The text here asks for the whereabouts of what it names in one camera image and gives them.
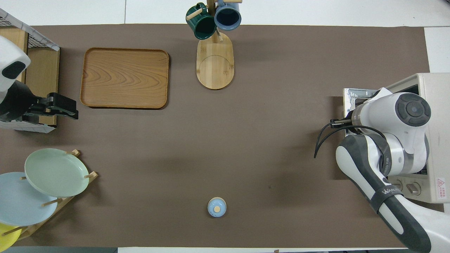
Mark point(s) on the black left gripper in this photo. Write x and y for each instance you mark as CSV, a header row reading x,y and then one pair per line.
x,y
15,103

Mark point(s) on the glass oven door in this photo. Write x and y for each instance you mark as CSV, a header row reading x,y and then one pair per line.
x,y
351,96

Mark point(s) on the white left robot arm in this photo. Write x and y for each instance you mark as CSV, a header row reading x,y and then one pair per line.
x,y
10,52

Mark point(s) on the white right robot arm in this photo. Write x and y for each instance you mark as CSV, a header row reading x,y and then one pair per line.
x,y
383,112

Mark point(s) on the white toaster oven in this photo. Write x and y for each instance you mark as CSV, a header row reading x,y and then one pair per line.
x,y
439,140

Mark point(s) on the pale green plate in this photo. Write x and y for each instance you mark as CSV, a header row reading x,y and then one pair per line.
x,y
56,172

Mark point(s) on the wooden serving tray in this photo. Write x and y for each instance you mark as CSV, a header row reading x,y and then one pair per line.
x,y
124,78

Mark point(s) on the wooden plate rack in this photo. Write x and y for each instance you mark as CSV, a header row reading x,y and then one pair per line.
x,y
68,200

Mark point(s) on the large pale blue plate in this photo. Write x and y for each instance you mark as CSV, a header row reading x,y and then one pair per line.
x,y
21,203

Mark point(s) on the yellow plate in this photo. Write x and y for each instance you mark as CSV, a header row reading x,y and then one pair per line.
x,y
7,239

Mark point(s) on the wooden mug tree stand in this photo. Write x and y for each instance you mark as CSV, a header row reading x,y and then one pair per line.
x,y
215,66

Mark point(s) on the dark green mug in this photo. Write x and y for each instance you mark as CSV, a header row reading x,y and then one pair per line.
x,y
200,24

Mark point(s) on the brown table mat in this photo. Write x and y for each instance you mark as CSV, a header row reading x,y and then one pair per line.
x,y
246,140

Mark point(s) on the blue mug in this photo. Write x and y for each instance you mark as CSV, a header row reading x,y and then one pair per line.
x,y
227,17

